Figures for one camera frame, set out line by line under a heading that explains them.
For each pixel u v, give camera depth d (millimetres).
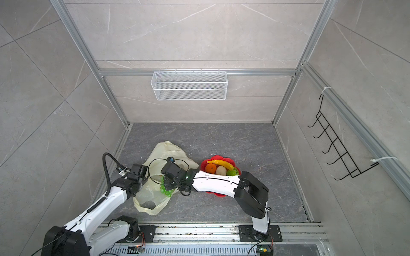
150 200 798
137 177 647
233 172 858
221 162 926
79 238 408
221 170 900
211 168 904
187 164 709
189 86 1005
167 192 758
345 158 626
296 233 753
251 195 430
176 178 603
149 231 731
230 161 932
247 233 736
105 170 583
